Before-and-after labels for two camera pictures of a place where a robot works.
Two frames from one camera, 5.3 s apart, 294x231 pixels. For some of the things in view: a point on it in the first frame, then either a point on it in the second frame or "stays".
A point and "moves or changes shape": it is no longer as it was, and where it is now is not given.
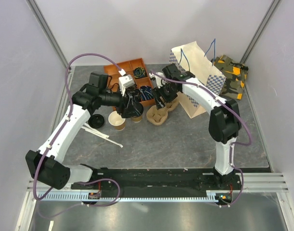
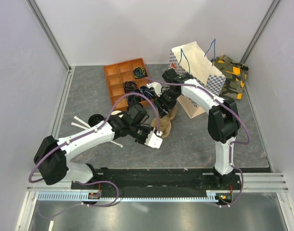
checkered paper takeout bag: [190, 57] stays
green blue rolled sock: [139, 72] stays
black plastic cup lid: [96, 121] stays
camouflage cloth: [236, 73] stays
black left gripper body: [121, 108] → [140, 133]
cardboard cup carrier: [158, 116] moves or changes shape
